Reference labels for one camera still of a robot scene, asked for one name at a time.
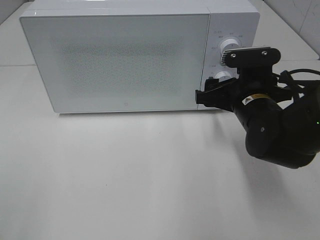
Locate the white microwave door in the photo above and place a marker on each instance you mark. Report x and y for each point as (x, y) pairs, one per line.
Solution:
(96, 64)

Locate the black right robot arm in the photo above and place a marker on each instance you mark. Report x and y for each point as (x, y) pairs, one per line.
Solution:
(280, 115)

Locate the upper white power knob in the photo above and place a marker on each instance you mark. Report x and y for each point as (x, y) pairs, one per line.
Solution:
(228, 43)

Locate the white timer knob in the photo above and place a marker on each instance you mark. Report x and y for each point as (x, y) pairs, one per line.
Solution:
(223, 75)

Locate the white microwave oven body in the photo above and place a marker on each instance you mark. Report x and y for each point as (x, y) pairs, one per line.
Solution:
(237, 18)

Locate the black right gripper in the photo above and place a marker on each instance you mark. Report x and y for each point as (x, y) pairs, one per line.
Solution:
(255, 89)

